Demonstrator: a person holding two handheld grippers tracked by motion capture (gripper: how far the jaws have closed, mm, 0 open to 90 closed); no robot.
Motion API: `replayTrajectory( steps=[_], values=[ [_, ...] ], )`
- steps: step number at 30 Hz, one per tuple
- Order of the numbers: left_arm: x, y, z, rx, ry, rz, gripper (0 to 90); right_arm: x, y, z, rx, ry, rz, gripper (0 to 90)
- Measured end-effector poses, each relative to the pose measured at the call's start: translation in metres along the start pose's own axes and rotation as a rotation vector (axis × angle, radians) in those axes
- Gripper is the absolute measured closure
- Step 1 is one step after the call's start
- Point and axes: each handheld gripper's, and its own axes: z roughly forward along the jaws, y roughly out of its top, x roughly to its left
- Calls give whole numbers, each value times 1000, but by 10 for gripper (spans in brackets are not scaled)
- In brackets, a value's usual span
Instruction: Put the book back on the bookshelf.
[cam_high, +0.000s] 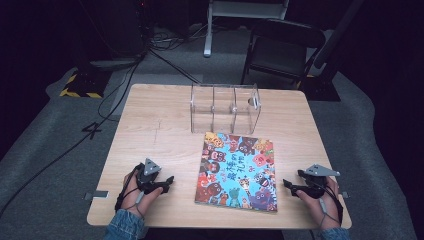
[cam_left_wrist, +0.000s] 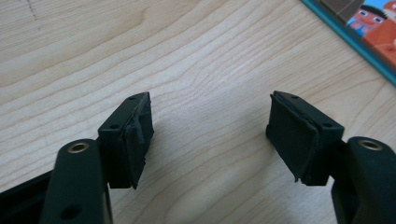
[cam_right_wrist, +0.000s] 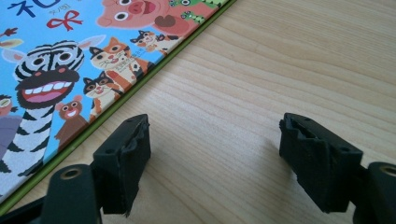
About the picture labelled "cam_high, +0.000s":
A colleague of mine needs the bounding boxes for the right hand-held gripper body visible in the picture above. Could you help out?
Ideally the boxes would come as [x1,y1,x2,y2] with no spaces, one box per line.
[297,163,341,200]

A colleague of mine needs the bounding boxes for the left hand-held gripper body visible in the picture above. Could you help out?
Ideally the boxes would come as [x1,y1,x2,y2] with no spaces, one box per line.
[135,157,168,196]

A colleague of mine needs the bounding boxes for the colourful picture book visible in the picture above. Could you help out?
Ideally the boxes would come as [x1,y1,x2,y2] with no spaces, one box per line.
[194,131,278,213]

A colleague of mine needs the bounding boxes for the clear acrylic book rack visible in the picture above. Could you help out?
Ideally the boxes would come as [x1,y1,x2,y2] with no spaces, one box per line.
[189,82,262,136]

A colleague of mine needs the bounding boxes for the person's left hand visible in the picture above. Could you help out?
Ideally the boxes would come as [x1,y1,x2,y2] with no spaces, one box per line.
[121,171,164,219]

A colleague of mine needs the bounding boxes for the person's right hand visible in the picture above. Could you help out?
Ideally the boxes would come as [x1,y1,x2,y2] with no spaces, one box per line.
[295,176,341,232]

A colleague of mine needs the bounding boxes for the black base with yellow stripes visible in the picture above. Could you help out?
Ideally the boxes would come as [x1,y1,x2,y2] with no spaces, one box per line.
[59,68,112,100]

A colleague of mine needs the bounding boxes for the black folding chair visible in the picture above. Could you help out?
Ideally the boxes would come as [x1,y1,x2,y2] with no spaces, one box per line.
[240,18,327,90]

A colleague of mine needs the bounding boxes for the black slanted pole stand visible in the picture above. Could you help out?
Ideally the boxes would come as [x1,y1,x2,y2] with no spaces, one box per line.
[299,0,366,102]

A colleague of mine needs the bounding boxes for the dark cabinet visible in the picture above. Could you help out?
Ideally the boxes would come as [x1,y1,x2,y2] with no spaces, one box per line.
[75,0,156,68]

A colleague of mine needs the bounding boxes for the white metal stand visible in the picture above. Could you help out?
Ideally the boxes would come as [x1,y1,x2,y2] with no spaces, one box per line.
[203,0,290,58]

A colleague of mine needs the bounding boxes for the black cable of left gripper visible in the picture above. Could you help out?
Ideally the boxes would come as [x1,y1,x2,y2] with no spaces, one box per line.
[114,163,146,220]

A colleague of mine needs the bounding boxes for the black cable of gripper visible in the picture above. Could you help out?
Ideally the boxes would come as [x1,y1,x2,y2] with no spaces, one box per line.
[114,163,146,220]
[316,179,345,231]

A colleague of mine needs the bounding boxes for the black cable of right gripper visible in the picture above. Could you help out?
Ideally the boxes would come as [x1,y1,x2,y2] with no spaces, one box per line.
[316,179,345,231]

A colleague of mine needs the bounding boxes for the long black floor cable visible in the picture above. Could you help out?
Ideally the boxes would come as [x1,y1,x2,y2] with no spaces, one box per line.
[0,49,148,218]

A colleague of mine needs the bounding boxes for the bundle of black cables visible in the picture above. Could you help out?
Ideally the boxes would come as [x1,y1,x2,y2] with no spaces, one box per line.
[146,23,214,54]

